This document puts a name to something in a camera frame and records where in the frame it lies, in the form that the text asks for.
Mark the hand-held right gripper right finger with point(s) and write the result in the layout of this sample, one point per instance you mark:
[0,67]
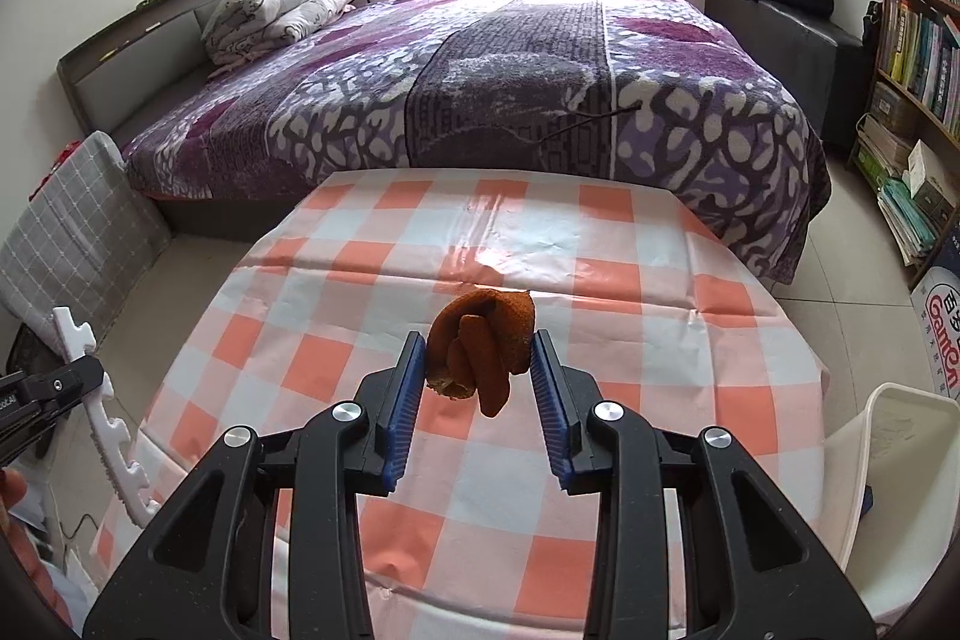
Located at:
[553,419]

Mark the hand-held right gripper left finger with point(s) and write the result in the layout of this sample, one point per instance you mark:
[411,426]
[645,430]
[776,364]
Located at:
[401,419]

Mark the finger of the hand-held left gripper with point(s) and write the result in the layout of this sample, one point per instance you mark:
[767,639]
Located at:
[52,389]

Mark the white toothed foam strip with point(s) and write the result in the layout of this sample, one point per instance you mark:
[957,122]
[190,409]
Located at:
[94,407]

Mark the orange peel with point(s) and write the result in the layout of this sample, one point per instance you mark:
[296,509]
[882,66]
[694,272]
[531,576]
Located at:
[487,340]

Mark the white plastic bin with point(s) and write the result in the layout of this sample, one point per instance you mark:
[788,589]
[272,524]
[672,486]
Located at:
[900,497]

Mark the person's left hand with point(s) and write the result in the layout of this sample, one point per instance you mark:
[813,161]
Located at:
[9,501]

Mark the grey checked cushion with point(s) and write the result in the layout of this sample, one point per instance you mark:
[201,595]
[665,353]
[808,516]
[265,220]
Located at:
[67,235]

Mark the orange checked tablecloth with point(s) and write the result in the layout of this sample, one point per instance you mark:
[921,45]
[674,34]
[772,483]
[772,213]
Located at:
[487,250]

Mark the grey bed headboard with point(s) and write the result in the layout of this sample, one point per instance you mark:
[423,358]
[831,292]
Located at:
[127,40]

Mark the purple patterned blanket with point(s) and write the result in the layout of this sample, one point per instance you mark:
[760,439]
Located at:
[487,63]

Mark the blue white cardboard box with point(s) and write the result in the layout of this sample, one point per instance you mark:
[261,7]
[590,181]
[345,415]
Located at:
[941,325]

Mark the stack of green booklets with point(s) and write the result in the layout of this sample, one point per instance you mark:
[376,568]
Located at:
[904,220]

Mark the folded grey patterned quilt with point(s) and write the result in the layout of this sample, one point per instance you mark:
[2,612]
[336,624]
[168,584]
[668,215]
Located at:
[277,3]

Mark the black leather bench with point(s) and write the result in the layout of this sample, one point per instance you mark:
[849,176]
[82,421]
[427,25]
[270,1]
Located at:
[795,55]

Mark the stack of shelf books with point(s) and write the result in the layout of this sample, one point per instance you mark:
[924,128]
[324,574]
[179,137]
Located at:
[889,138]

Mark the white tissue box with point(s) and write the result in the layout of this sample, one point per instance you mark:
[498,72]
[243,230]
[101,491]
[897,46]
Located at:
[926,175]

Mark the small black hanging bag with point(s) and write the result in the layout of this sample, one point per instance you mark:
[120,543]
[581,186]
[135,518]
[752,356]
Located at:
[873,25]

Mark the row of thick books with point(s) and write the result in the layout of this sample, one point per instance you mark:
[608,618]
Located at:
[922,55]

